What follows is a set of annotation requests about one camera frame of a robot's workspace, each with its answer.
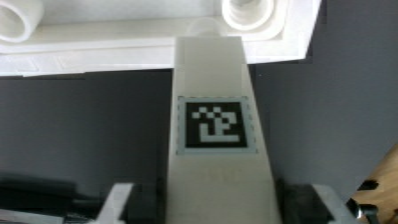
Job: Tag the white desk top tray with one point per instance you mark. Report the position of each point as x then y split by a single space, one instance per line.
72 36

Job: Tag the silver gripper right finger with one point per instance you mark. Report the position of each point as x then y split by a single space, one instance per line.
334 204

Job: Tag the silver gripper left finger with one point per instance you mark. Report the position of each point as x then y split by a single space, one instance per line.
110 212

